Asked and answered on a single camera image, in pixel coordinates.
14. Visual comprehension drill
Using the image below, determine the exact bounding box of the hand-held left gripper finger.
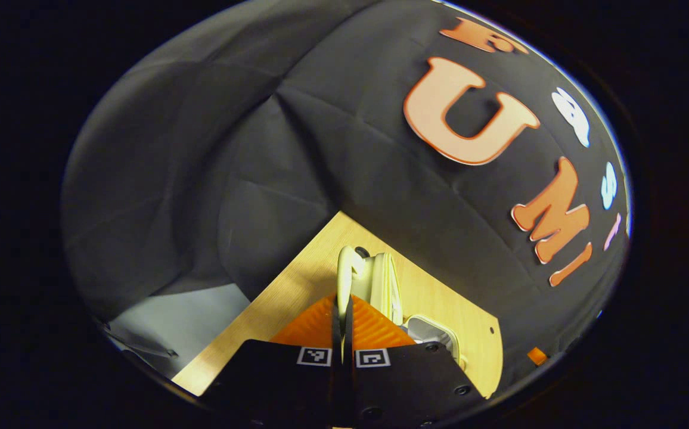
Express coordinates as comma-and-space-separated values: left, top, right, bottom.
344, 295, 488, 427
201, 293, 345, 427

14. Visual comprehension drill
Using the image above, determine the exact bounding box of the pale yellow small suitcase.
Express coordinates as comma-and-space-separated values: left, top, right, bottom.
336, 245, 468, 371

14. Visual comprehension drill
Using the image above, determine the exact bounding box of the black backdrop cloth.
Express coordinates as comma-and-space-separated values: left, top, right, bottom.
61, 0, 631, 394

